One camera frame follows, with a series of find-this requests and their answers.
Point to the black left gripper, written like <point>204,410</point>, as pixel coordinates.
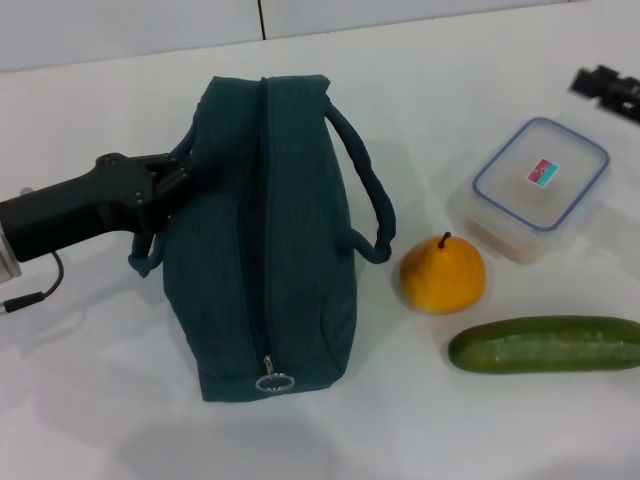
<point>85,205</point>

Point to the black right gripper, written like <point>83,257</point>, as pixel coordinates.
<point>627,100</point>

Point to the dark teal fabric bag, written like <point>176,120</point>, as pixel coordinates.
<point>280,240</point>

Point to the clear blue-rimmed food container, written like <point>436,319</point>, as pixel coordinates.
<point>530,190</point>

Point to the green cucumber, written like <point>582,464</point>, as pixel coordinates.
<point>540,345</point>

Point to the orange pear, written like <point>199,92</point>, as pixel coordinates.
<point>442,280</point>

